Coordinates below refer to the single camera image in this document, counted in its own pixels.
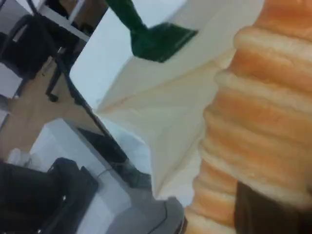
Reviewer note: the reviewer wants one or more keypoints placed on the black office chair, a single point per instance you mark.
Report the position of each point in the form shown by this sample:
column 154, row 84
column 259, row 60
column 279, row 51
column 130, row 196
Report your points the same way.
column 31, row 46

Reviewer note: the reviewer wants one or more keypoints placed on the black bag with metal studs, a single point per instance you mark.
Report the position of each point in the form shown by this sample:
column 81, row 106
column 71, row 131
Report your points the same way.
column 36, row 195

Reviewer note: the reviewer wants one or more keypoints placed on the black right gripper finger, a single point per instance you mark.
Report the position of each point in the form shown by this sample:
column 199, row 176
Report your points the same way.
column 273, row 217

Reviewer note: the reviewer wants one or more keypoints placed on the gray rounded device housing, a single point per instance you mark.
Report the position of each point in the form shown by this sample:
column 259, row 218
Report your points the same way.
column 146, row 217

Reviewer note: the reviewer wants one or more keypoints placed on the long ridged orange bread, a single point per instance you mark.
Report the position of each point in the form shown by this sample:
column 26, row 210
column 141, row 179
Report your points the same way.
column 256, row 109

